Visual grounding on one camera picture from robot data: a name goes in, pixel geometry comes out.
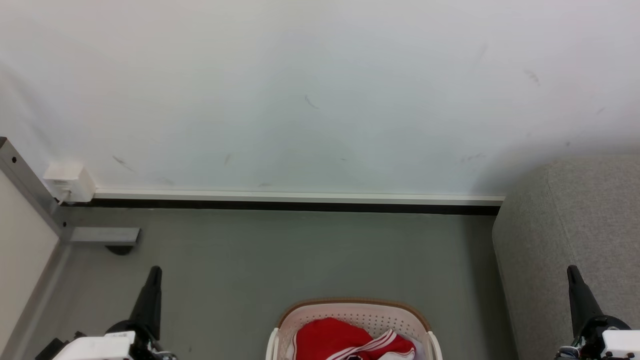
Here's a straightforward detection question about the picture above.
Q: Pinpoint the white laundry basket brown rim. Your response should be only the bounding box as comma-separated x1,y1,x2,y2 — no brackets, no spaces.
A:
265,298,443,360

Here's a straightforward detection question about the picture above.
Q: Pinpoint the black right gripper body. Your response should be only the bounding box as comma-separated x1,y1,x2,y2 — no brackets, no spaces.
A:
557,315,632,360

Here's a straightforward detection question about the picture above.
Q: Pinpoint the red and white garment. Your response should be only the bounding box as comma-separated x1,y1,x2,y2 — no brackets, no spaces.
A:
292,317,417,360

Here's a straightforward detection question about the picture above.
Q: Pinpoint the white wall socket box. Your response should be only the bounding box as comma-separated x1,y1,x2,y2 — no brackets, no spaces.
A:
42,161,97,204

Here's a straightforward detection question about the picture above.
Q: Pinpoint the beige partition panel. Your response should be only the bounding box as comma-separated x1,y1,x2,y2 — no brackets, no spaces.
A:
0,170,62,348

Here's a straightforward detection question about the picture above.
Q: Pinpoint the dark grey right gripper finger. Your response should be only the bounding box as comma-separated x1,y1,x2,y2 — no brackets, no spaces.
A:
566,265,604,339

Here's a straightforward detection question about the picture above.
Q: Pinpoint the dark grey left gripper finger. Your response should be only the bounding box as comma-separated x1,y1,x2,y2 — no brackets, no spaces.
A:
131,266,163,341

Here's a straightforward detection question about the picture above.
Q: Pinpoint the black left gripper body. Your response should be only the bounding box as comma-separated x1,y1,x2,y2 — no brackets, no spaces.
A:
105,320,177,360

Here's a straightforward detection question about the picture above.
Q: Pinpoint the white baseboard strip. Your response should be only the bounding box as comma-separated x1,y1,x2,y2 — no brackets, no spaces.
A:
94,188,505,207

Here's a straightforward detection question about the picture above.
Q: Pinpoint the grey metal frame post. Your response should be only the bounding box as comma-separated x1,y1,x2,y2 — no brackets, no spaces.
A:
0,136,68,244

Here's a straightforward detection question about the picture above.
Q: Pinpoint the grey fabric sofa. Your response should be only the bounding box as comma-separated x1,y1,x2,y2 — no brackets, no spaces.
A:
492,156,640,360

